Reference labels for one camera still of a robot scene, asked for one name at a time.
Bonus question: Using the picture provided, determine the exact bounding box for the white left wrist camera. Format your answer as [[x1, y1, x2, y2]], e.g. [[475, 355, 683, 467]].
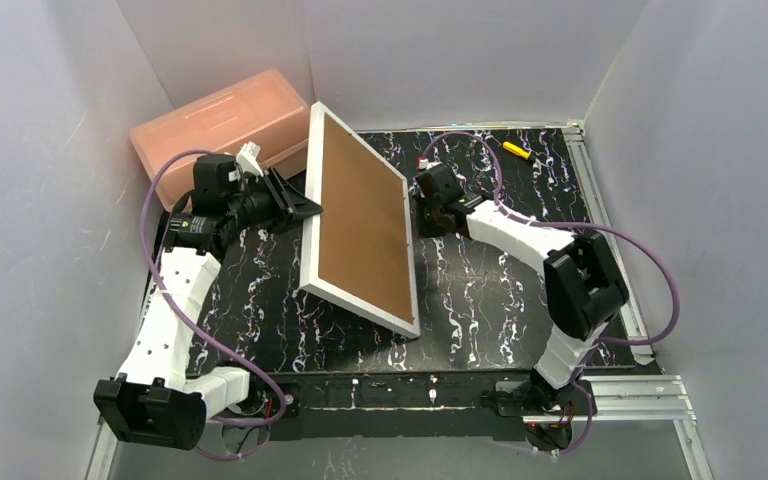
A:
[[235, 141, 264, 179]]

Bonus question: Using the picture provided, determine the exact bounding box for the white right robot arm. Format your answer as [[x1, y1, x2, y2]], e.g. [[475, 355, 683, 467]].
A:
[[415, 159, 629, 395]]

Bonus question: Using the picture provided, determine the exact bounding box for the yellow screwdriver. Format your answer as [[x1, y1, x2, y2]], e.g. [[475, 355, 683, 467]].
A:
[[502, 141, 533, 161]]

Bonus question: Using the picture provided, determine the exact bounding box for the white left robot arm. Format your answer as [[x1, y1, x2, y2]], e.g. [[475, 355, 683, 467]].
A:
[[93, 142, 323, 451]]

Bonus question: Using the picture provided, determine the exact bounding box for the pink plastic storage box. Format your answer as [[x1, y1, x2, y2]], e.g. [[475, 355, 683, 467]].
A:
[[129, 69, 310, 179]]

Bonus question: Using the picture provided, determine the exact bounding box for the white picture frame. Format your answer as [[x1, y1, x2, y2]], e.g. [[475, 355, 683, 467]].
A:
[[299, 102, 421, 339]]

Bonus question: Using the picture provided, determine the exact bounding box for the aluminium rail frame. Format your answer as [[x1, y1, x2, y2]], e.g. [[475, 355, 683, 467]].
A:
[[85, 119, 717, 480]]

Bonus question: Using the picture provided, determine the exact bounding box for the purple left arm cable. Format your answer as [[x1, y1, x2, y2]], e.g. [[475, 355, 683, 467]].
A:
[[140, 148, 289, 463]]

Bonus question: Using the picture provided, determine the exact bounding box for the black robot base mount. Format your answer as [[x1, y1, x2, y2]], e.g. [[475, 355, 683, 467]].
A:
[[269, 370, 597, 442]]

